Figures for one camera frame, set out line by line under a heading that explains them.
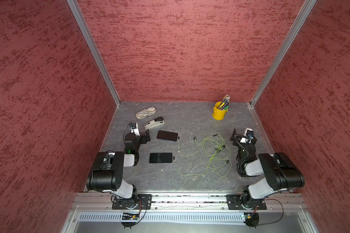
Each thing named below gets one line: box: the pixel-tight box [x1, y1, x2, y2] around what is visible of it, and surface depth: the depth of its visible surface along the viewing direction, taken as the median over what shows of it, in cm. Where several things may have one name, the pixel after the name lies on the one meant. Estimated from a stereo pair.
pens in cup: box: [218, 94, 231, 111], surface depth 105 cm
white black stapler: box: [143, 116, 165, 130], surface depth 106 cm
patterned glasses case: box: [135, 106, 157, 120], surface depth 112 cm
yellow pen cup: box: [212, 101, 228, 121], surface depth 109 cm
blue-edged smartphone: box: [156, 130, 179, 142], surface depth 103 cm
